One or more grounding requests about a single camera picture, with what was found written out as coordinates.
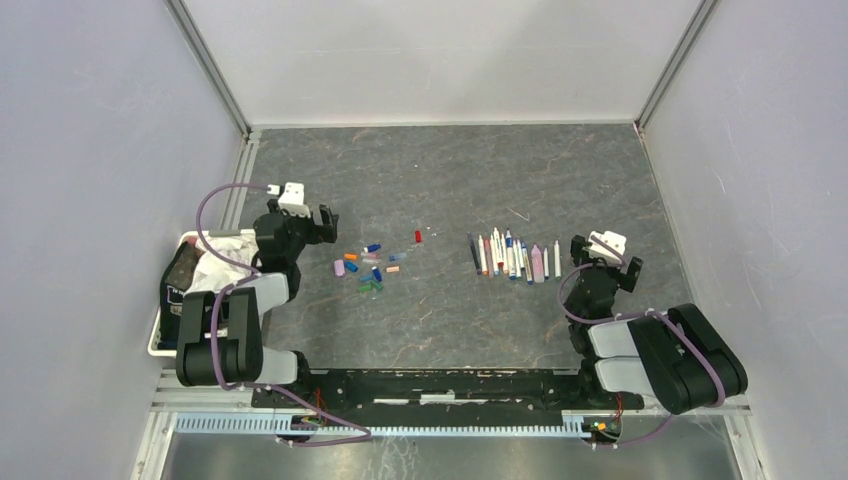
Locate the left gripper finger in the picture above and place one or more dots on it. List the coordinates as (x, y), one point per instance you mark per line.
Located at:
(328, 230)
(273, 206)

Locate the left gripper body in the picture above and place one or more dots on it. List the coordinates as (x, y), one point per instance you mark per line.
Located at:
(302, 231)

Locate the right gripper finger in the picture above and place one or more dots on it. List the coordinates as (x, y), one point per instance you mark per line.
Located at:
(579, 250)
(631, 274)

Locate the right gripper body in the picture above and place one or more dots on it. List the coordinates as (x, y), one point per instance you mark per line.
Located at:
(611, 270)

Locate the dark blue capped marker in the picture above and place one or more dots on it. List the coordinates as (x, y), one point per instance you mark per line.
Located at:
(545, 264)

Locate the pink highlighter cap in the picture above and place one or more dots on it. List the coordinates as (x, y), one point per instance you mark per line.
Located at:
(339, 268)

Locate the orange marker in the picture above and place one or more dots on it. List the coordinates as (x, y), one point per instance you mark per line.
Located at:
(502, 260)

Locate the pink white marker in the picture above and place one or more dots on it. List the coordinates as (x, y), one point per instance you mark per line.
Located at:
(491, 267)

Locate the white long nib marker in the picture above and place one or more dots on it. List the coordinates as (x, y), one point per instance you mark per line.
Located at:
(482, 255)

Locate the dark navy thin pen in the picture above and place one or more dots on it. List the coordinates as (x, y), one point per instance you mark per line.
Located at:
(474, 253)

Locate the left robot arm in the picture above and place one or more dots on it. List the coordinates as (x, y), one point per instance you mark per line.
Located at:
(220, 336)

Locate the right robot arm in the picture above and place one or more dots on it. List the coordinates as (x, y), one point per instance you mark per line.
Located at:
(674, 356)

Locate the crumpled white cloth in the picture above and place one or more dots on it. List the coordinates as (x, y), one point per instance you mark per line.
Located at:
(212, 273)

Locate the black box in basket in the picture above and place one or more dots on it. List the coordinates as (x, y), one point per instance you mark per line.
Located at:
(176, 280)

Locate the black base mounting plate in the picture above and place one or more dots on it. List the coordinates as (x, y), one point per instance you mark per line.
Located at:
(477, 398)

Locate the white plastic basket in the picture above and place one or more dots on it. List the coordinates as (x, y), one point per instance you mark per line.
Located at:
(197, 306)

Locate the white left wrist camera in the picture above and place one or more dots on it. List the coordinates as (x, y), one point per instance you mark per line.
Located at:
(291, 200)

